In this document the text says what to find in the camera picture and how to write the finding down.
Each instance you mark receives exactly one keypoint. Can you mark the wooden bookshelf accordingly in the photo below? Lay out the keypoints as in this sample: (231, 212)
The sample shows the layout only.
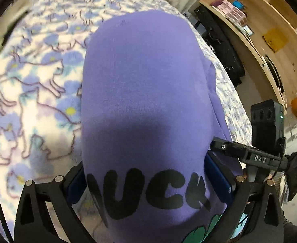
(268, 75)

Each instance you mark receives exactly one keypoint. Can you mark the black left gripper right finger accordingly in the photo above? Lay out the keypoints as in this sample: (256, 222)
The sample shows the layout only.
(260, 202)

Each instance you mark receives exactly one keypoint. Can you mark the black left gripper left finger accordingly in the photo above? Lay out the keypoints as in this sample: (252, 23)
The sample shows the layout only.
(33, 222)

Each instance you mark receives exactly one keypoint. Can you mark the purple cat print blanket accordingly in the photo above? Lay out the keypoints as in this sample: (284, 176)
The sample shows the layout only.
(42, 49)

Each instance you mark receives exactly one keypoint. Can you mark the black bag by bed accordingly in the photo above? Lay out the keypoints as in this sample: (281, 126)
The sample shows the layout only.
(222, 47)

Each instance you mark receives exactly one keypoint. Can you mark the yellow paper on shelf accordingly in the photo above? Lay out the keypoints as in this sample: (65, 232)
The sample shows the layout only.
(275, 39)

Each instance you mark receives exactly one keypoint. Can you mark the pink boxes on shelf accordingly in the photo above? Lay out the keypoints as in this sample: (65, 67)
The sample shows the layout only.
(229, 10)

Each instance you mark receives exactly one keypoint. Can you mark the purple printed hoodie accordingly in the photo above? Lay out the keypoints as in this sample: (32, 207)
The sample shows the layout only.
(149, 113)

